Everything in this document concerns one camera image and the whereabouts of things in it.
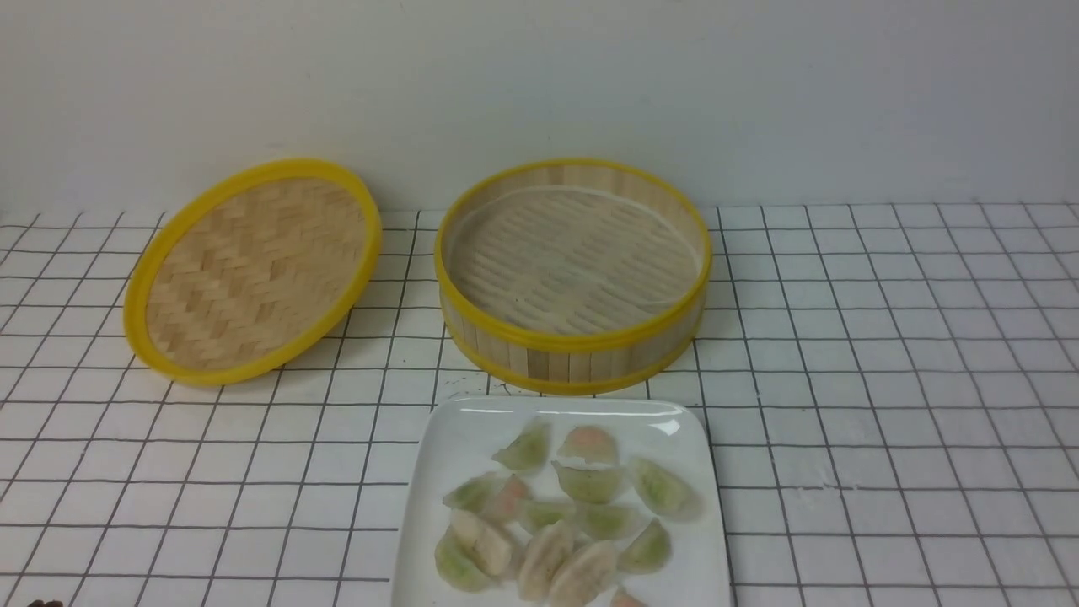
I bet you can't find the green dumpling plate left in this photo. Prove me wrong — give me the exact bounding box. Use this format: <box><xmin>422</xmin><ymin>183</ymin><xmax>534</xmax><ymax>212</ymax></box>
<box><xmin>442</xmin><ymin>472</ymin><xmax>502</xmax><ymax>513</ymax></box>

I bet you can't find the yellow rimmed bamboo steamer lid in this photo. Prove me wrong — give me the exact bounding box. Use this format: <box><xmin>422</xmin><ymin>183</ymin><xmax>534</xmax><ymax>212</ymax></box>
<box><xmin>123</xmin><ymin>158</ymin><xmax>383</xmax><ymax>385</ymax></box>

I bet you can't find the white dumpling lower left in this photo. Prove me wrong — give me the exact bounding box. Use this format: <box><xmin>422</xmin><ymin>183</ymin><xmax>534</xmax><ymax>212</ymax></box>
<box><xmin>448</xmin><ymin>508</ymin><xmax>517</xmax><ymax>577</ymax></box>

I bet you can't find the green dumpling plate centre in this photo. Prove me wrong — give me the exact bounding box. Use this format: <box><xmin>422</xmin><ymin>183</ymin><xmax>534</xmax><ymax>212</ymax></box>
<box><xmin>551</xmin><ymin>461</ymin><xmax>625</xmax><ymax>503</ymax></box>

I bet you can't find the white dumpling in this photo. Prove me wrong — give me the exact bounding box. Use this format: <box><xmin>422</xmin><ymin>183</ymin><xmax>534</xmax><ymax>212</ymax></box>
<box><xmin>517</xmin><ymin>519</ymin><xmax>577</xmax><ymax>602</ymax></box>
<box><xmin>448</xmin><ymin>508</ymin><xmax>517</xmax><ymax>577</ymax></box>
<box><xmin>548</xmin><ymin>540</ymin><xmax>618</xmax><ymax>606</ymax></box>

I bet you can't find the pink dumpling plate left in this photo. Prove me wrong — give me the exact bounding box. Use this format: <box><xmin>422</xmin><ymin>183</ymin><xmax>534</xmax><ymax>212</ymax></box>
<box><xmin>480</xmin><ymin>474</ymin><xmax>532</xmax><ymax>525</ymax></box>

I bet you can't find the yellow rimmed bamboo steamer basket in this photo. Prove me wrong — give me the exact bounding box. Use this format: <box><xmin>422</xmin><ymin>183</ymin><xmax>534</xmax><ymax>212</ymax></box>
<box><xmin>434</xmin><ymin>158</ymin><xmax>713</xmax><ymax>395</ymax></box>

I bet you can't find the green dumpling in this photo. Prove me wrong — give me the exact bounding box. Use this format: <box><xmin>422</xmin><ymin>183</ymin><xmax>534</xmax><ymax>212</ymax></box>
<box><xmin>617</xmin><ymin>518</ymin><xmax>672</xmax><ymax>575</ymax></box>
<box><xmin>491</xmin><ymin>418</ymin><xmax>550</xmax><ymax>474</ymax></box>
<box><xmin>577</xmin><ymin>502</ymin><xmax>642</xmax><ymax>541</ymax></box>
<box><xmin>434</xmin><ymin>529</ymin><xmax>494</xmax><ymax>594</ymax></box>

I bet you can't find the pink dumpling bottom edge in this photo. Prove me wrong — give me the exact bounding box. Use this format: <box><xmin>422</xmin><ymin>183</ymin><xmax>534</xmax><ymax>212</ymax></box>
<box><xmin>609</xmin><ymin>587</ymin><xmax>648</xmax><ymax>607</ymax></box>

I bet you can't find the white dumpling bottom middle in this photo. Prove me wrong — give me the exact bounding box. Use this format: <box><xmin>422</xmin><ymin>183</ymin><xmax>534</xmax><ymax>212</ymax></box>
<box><xmin>517</xmin><ymin>519</ymin><xmax>577</xmax><ymax>602</ymax></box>

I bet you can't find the white dumpling bottom right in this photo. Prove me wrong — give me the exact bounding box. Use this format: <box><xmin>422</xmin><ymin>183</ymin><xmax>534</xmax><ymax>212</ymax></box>
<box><xmin>548</xmin><ymin>540</ymin><xmax>618</xmax><ymax>606</ymax></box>

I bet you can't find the white square plate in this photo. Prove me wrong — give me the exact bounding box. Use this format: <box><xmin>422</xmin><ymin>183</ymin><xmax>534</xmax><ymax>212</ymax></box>
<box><xmin>390</xmin><ymin>395</ymin><xmax>733</xmax><ymax>606</ymax></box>

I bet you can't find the green dumpling plate right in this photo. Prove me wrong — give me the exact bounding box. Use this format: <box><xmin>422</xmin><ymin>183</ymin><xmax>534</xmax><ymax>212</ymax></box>
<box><xmin>627</xmin><ymin>456</ymin><xmax>699</xmax><ymax>521</ymax></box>

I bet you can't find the small green dumpling plate middle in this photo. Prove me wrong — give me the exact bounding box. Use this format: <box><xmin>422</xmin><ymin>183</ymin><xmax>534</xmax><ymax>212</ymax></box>
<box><xmin>516</xmin><ymin>499</ymin><xmax>577</xmax><ymax>535</ymax></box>

